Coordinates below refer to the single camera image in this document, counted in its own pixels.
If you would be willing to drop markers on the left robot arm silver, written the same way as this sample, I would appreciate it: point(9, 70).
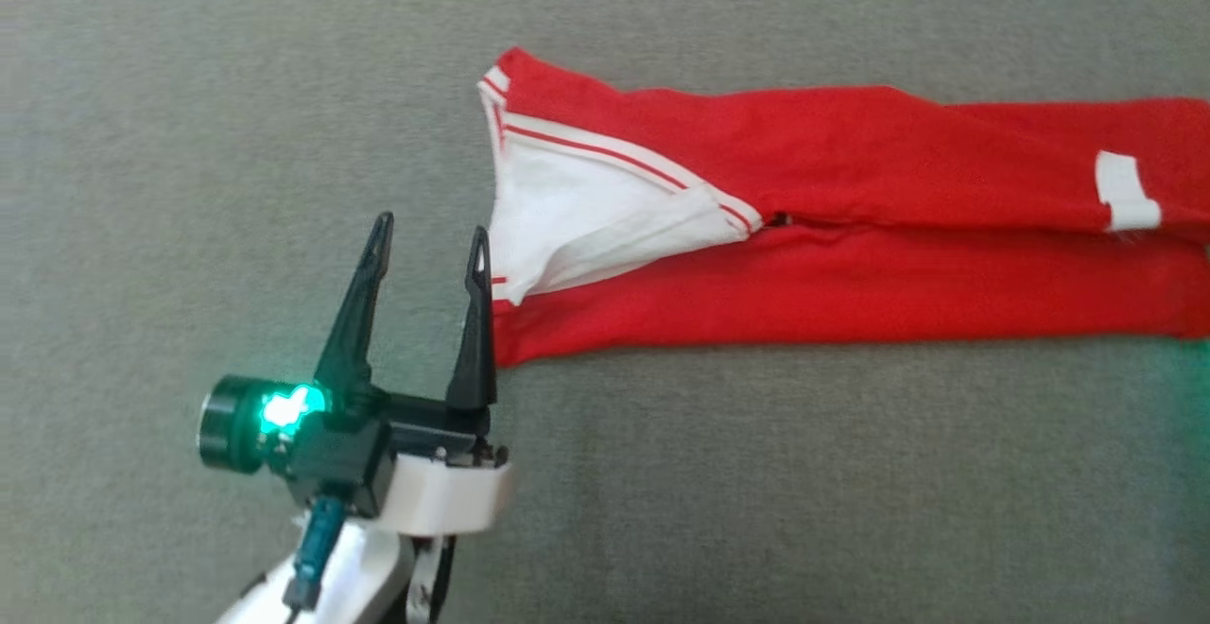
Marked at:
point(350, 577)

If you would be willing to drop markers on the red garment with white trim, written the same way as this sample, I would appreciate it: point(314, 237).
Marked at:
point(851, 189)

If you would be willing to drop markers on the grey fabric sofa seat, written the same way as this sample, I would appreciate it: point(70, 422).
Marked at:
point(189, 132)

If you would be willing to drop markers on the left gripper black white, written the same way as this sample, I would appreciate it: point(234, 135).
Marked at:
point(406, 473)

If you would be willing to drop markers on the left wrist camera cylinder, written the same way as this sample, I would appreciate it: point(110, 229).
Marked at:
point(246, 421)

